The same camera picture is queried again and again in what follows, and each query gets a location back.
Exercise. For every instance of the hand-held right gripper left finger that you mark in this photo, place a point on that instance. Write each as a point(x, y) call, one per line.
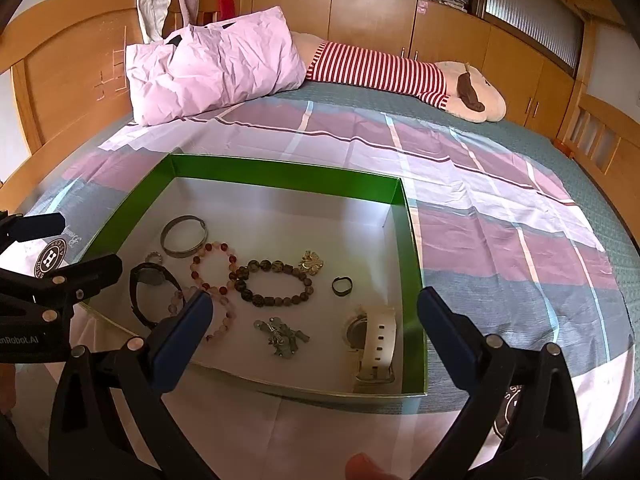
point(185, 340)

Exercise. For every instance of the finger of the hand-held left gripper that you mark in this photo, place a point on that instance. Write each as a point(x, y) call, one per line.
point(37, 225)
point(75, 275)

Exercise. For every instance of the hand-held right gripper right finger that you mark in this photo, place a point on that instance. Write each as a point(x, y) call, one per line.
point(445, 325)

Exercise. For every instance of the green cardboard box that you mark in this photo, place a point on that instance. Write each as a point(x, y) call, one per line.
point(407, 280)

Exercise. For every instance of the silver charm cluster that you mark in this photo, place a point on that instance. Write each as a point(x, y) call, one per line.
point(282, 340)

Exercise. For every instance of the gold brooch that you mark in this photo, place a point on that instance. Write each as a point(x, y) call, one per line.
point(311, 262)

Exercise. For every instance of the person's right hand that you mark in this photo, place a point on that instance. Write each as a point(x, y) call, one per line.
point(367, 467)

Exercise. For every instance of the white wristwatch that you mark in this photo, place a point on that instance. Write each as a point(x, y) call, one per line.
point(377, 340)

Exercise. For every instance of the black wristwatch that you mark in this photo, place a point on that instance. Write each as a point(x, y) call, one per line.
point(150, 276)

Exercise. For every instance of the silver bangle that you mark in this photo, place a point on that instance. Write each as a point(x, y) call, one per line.
point(185, 251)

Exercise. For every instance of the plaid bed sheet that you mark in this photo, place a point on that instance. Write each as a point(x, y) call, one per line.
point(500, 220)

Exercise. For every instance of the wooden bed footboard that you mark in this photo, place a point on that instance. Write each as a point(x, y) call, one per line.
point(600, 160)

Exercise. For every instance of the pink pillow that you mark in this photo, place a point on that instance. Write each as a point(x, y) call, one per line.
point(215, 70)

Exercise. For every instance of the white towel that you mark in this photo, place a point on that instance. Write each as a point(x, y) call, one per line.
point(150, 10)

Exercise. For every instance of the plush toy with striped shirt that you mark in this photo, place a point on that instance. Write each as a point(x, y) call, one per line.
point(380, 67)

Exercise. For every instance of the pink towel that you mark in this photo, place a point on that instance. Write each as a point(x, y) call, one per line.
point(187, 0)

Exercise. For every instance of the red cloth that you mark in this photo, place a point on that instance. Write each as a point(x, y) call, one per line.
point(225, 5)

